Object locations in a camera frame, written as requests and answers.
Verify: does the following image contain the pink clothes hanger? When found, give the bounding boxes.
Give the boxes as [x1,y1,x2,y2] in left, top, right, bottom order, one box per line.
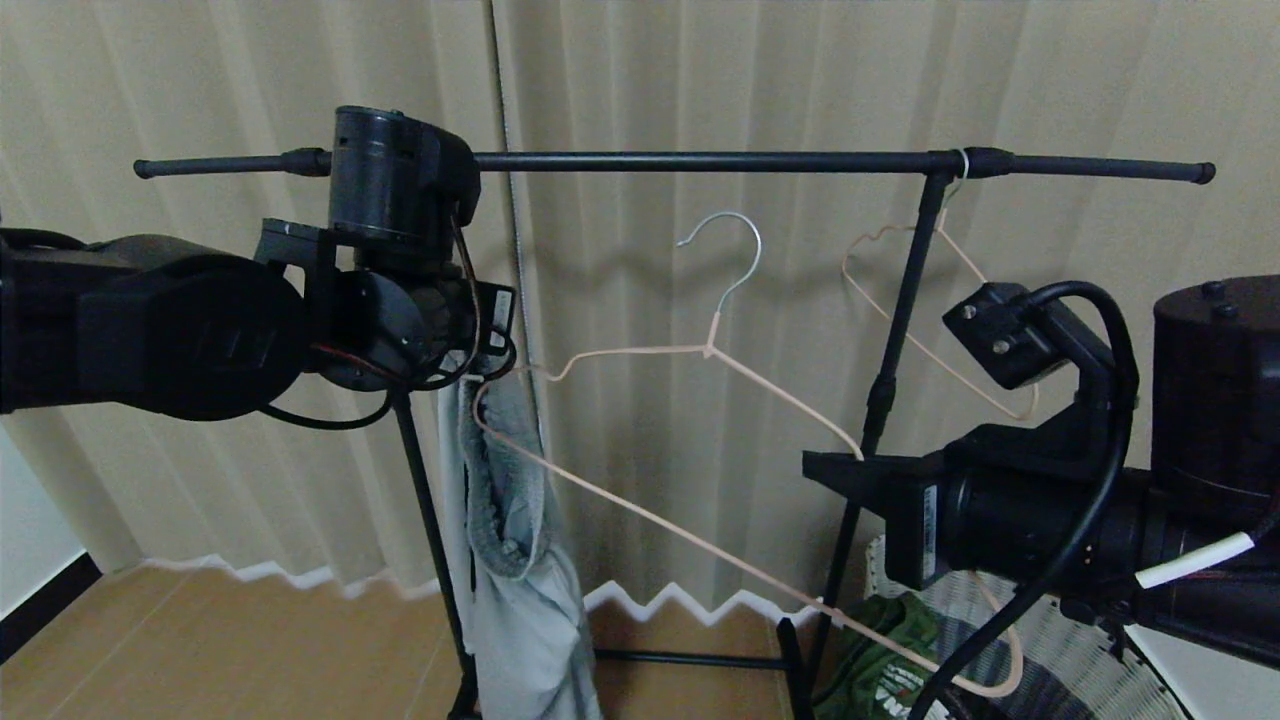
[470,212,1026,699]
[843,175,1041,421]

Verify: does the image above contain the beige curtain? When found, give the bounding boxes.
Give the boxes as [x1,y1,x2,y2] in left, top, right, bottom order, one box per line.
[0,0,1280,631]

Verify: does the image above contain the green printed garment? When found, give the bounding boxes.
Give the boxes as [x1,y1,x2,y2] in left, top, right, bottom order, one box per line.
[815,592,941,720]

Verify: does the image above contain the black clothes rack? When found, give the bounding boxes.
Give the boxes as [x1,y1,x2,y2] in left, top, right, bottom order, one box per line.
[133,147,1216,720]

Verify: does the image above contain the white laundry basket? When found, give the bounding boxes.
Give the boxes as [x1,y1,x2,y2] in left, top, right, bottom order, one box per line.
[865,535,1191,720]

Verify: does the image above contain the metal curtain wand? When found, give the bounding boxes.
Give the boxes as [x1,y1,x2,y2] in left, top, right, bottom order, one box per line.
[492,0,531,371]

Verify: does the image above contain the pale grey shorts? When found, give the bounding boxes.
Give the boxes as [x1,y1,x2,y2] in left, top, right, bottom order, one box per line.
[437,350,603,720]

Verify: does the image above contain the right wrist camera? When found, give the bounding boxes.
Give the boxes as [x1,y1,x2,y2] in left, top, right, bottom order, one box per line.
[943,282,1121,483]

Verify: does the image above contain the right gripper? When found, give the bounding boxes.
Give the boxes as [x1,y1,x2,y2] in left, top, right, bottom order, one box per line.
[885,468,1161,601]

